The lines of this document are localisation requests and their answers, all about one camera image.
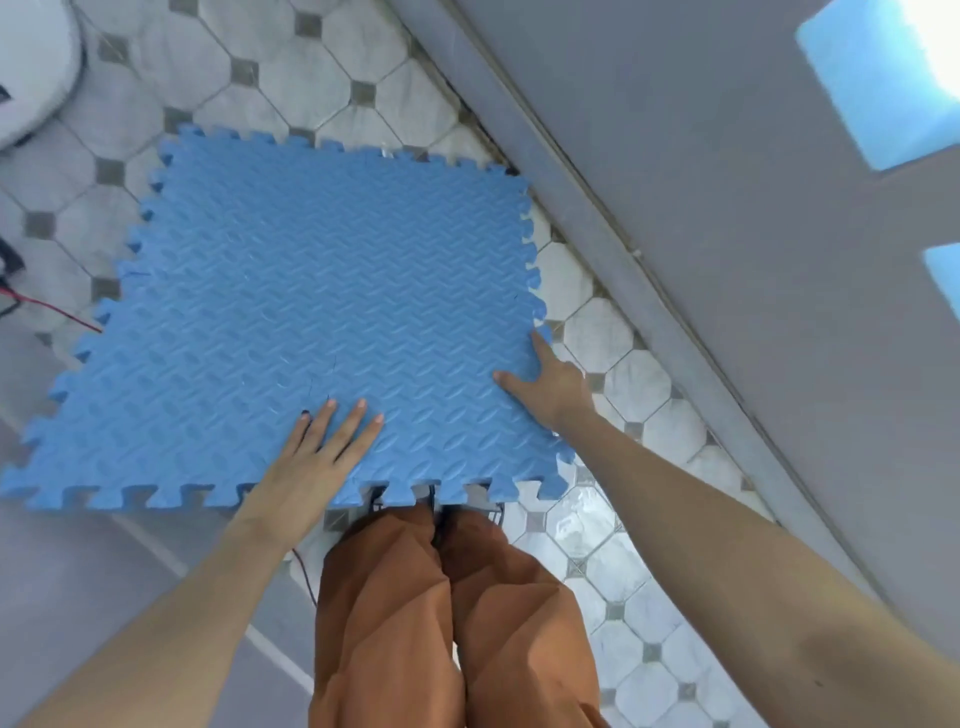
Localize person's right hand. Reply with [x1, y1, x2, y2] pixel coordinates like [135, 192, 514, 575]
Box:
[492, 329, 599, 437]

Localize person's left hand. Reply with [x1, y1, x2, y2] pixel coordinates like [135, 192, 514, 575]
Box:
[223, 398, 386, 558]

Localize blue foam puzzle mat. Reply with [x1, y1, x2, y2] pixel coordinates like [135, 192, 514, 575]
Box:
[0, 123, 577, 513]

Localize person's right forearm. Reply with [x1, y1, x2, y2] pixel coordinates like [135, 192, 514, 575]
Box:
[553, 411, 960, 728]

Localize person's left forearm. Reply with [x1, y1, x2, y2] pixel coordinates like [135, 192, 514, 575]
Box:
[18, 517, 295, 728]

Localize orange trousers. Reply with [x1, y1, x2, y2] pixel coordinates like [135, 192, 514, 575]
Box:
[308, 502, 610, 728]

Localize white round appliance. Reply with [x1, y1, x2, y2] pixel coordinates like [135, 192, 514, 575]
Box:
[0, 0, 84, 153]

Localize thin dark cable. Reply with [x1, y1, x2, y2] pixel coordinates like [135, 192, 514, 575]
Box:
[290, 549, 321, 610]

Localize red cable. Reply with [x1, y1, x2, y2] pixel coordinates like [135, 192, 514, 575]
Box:
[0, 287, 104, 336]

